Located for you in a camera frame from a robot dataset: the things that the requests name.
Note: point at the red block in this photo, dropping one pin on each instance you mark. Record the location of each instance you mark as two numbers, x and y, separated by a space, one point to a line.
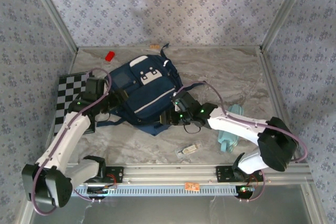
110 56

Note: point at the orange tag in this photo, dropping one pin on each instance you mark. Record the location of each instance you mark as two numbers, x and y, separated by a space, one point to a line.
191 186

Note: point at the small wooden block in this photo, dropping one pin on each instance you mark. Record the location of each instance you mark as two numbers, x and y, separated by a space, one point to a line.
155 47

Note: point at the black and grey chessboard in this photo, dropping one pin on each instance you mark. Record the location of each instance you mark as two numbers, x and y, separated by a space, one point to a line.
65 87

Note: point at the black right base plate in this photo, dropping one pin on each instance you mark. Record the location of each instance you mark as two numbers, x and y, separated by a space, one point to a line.
223 173

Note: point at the left circuit board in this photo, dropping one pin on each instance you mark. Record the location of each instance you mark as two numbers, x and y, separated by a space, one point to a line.
101 190

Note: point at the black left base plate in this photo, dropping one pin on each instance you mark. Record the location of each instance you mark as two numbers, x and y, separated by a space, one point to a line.
116 174

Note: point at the navy blue backpack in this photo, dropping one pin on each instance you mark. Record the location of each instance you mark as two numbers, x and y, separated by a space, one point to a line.
152 90

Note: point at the aluminium side rail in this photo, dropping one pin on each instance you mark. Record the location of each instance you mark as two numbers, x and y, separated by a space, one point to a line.
50 134
273 85

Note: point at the grey metal panel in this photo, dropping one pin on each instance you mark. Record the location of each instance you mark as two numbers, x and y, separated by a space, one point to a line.
168 211

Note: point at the aluminium frame post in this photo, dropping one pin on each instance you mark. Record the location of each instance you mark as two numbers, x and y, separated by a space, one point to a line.
52 11
286 11

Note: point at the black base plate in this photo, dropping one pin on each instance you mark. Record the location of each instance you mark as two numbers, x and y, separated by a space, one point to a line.
223 173
116 174

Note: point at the aluminium front rail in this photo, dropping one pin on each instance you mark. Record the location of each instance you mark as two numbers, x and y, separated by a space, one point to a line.
168 172

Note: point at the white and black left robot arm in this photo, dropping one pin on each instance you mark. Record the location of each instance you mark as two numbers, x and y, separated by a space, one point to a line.
65 134

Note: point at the circuit board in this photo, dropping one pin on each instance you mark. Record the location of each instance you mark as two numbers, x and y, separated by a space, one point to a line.
245 190
101 190

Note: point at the right circuit board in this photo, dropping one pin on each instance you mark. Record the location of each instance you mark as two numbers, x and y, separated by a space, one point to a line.
245 190

